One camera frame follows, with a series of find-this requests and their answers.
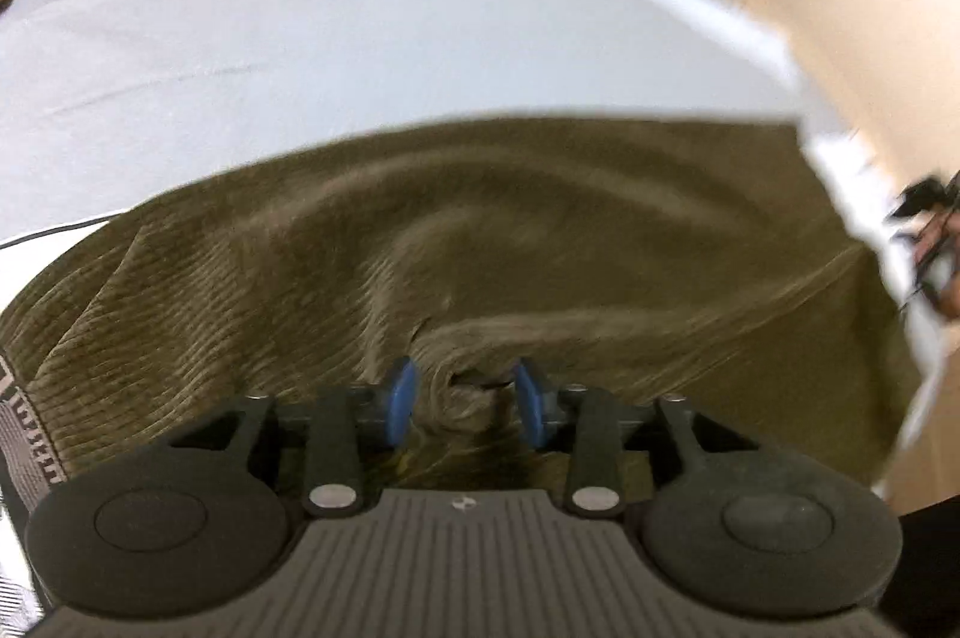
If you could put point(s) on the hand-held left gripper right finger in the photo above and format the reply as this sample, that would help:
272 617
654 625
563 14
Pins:
529 407

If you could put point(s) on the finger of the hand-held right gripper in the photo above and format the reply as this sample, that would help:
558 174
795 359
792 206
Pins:
921 195

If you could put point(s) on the grey bed sheet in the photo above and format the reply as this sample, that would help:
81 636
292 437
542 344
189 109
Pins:
337 45

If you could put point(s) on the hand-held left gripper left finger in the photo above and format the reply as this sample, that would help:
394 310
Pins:
403 402

